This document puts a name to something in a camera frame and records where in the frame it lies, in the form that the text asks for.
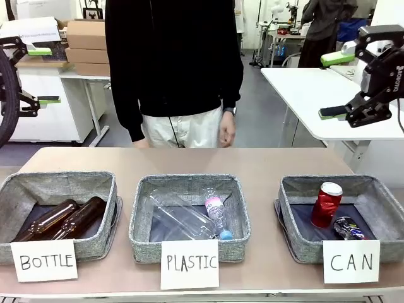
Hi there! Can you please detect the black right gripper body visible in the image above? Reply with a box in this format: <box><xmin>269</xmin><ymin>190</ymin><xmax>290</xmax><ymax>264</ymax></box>
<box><xmin>364</xmin><ymin>46</ymin><xmax>404</xmax><ymax>102</ymax></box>

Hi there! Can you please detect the crushed red soda can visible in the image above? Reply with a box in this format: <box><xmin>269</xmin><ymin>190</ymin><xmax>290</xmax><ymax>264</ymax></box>
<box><xmin>311</xmin><ymin>181</ymin><xmax>343</xmax><ymax>229</ymax></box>

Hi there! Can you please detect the brown glass bottle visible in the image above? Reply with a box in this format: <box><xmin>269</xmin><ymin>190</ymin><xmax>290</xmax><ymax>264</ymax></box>
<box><xmin>13</xmin><ymin>198</ymin><xmax>80</xmax><ymax>243</ymax></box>
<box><xmin>47</xmin><ymin>196</ymin><xmax>107</xmax><ymax>241</ymax></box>

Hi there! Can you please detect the crushed blue soda can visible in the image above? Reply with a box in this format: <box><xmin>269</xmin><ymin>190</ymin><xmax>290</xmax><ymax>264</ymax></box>
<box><xmin>333</xmin><ymin>216</ymin><xmax>369</xmax><ymax>241</ymax></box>

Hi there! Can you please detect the small pink-label plastic bottle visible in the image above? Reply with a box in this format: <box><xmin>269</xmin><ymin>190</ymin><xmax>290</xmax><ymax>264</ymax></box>
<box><xmin>203</xmin><ymin>187</ymin><xmax>234</xmax><ymax>240</ymax></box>

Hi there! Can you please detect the large clear plastic bottle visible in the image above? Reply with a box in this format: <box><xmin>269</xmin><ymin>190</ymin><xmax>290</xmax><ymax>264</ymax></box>
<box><xmin>147</xmin><ymin>188</ymin><xmax>222</xmax><ymax>243</ymax></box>

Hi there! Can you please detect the person's left forearm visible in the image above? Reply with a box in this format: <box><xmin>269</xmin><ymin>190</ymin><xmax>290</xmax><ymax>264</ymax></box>
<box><xmin>220</xmin><ymin>59</ymin><xmax>244</xmax><ymax>110</ymax></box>

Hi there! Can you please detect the person's right forearm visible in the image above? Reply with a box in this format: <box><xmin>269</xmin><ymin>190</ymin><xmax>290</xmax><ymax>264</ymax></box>
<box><xmin>115</xmin><ymin>85</ymin><xmax>146</xmax><ymax>143</ymax></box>

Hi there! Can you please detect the dark woven storage basket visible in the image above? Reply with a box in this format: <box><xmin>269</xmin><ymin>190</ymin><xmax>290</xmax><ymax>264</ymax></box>
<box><xmin>40</xmin><ymin>42</ymin><xmax>69</xmax><ymax>62</ymax></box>

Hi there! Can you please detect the grey fabric basket can label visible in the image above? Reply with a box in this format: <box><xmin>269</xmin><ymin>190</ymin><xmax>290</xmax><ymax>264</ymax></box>
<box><xmin>273</xmin><ymin>175</ymin><xmax>404</xmax><ymax>264</ymax></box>

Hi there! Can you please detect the grey fabric basket bottle label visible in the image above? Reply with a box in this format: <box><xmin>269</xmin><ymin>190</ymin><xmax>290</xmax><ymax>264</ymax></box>
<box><xmin>0</xmin><ymin>171</ymin><xmax>124</xmax><ymax>265</ymax></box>

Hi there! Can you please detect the white paper sign CAN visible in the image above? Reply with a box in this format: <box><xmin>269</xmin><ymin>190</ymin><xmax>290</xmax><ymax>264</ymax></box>
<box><xmin>322</xmin><ymin>239</ymin><xmax>381</xmax><ymax>284</ymax></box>

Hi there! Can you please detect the grey fabric basket plastic label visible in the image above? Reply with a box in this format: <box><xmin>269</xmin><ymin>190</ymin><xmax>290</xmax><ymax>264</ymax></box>
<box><xmin>128</xmin><ymin>174</ymin><xmax>252</xmax><ymax>264</ymax></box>

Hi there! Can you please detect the person's left hand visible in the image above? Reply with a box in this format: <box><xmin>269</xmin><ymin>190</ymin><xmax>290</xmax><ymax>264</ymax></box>
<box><xmin>217</xmin><ymin>110</ymin><xmax>237</xmax><ymax>148</ymax></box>

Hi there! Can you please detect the white printed shipping box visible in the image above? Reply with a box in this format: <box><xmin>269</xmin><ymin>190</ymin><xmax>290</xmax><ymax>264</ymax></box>
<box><xmin>0</xmin><ymin>16</ymin><xmax>62</xmax><ymax>45</ymax></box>

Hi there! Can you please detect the wooden shelf board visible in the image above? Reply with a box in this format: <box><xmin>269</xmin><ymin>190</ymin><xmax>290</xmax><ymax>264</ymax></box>
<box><xmin>15</xmin><ymin>57</ymin><xmax>71</xmax><ymax>69</ymax></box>

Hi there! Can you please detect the background person in brown coat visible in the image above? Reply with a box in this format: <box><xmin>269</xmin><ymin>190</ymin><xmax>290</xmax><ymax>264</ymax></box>
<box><xmin>297</xmin><ymin>0</ymin><xmax>359</xmax><ymax>69</ymax></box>

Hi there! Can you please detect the large white cardboard box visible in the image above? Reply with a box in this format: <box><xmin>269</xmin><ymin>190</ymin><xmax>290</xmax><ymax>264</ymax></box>
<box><xmin>15</xmin><ymin>0</ymin><xmax>78</xmax><ymax>20</ymax></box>

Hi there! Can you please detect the white table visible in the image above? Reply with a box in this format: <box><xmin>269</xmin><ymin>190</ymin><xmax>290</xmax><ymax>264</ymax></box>
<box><xmin>260</xmin><ymin>67</ymin><xmax>404</xmax><ymax>173</ymax></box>

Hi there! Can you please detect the white desk with metal legs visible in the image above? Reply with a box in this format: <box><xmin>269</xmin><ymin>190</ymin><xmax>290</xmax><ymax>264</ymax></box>
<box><xmin>59</xmin><ymin>71</ymin><xmax>112</xmax><ymax>148</ymax></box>

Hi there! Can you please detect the flat closed cardboard box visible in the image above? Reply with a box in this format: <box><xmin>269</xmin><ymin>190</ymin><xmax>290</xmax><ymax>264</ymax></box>
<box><xmin>64</xmin><ymin>47</ymin><xmax>110</xmax><ymax>64</ymax></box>
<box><xmin>74</xmin><ymin>61</ymin><xmax>111</xmax><ymax>77</ymax></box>

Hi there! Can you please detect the open cardboard box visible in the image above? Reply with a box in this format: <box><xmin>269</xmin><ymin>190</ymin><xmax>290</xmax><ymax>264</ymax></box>
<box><xmin>66</xmin><ymin>18</ymin><xmax>107</xmax><ymax>50</ymax></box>

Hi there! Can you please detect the person in black sweater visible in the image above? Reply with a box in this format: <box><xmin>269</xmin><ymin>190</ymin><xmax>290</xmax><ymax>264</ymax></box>
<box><xmin>104</xmin><ymin>0</ymin><xmax>244</xmax><ymax>148</ymax></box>

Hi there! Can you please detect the white paper sign BOTTLE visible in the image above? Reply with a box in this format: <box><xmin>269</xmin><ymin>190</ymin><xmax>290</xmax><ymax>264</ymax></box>
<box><xmin>10</xmin><ymin>239</ymin><xmax>78</xmax><ymax>283</ymax></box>

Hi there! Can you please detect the white paper sign PLASTIC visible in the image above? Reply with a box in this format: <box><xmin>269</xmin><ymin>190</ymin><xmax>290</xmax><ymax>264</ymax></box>
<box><xmin>160</xmin><ymin>239</ymin><xmax>220</xmax><ymax>290</ymax></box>

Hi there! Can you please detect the black left arm cable sleeve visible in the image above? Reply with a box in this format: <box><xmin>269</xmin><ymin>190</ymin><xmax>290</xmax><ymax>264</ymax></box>
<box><xmin>0</xmin><ymin>49</ymin><xmax>20</xmax><ymax>149</ymax></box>

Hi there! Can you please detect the black arm cable sleeve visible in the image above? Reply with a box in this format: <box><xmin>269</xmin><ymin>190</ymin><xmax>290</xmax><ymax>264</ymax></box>
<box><xmin>397</xmin><ymin>98</ymin><xmax>404</xmax><ymax>133</ymax></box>
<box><xmin>0</xmin><ymin>49</ymin><xmax>20</xmax><ymax>149</ymax></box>

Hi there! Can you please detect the black right arm cable sleeve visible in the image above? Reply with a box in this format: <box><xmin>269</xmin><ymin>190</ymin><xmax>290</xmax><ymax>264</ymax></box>
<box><xmin>397</xmin><ymin>98</ymin><xmax>404</xmax><ymax>133</ymax></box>

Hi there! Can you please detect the black picture frame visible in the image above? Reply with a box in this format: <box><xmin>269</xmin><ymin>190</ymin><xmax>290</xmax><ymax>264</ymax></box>
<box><xmin>82</xmin><ymin>7</ymin><xmax>105</xmax><ymax>20</ymax></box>

